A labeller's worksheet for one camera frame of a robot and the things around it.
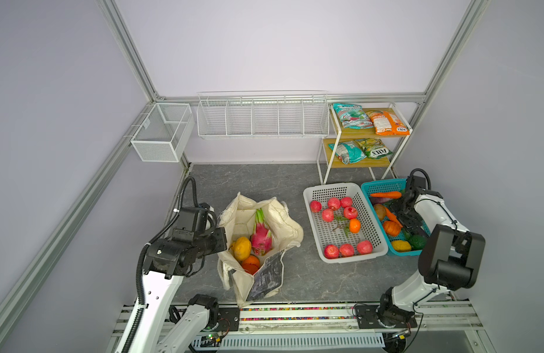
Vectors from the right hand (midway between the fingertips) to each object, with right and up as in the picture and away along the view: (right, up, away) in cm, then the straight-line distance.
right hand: (400, 218), depth 90 cm
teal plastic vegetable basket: (-1, -9, +3) cm, 9 cm away
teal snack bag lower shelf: (-19, +28, +9) cm, 35 cm away
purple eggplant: (-3, +6, +12) cm, 14 cm away
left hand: (-67, -4, -21) cm, 71 cm away
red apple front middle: (-25, +5, +9) cm, 27 cm away
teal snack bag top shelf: (-20, +42, -1) cm, 46 cm away
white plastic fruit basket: (-21, -4, +6) cm, 22 cm away
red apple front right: (-17, -11, -5) cm, 21 cm away
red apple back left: (-34, +4, +7) cm, 35 cm away
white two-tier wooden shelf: (-28, +26, +12) cm, 40 cm away
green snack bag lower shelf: (-6, +31, +12) cm, 34 cm away
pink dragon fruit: (-57, -7, -7) cm, 58 cm away
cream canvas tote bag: (-65, +4, -12) cm, 66 cm away
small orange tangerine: (-19, -3, +1) cm, 19 cm away
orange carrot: (-2, 0, +3) cm, 4 cm away
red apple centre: (-19, +2, +5) cm, 20 cm away
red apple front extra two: (-24, -12, -6) cm, 27 cm away
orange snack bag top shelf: (-8, +38, -5) cm, 39 cm away
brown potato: (-5, +2, +6) cm, 8 cm away
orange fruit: (-60, -14, -9) cm, 62 cm away
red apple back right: (-20, +6, +9) cm, 23 cm away
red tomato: (-59, -12, -23) cm, 65 cm away
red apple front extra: (-30, -12, -5) cm, 33 cm away
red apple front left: (-29, +1, +4) cm, 29 cm away
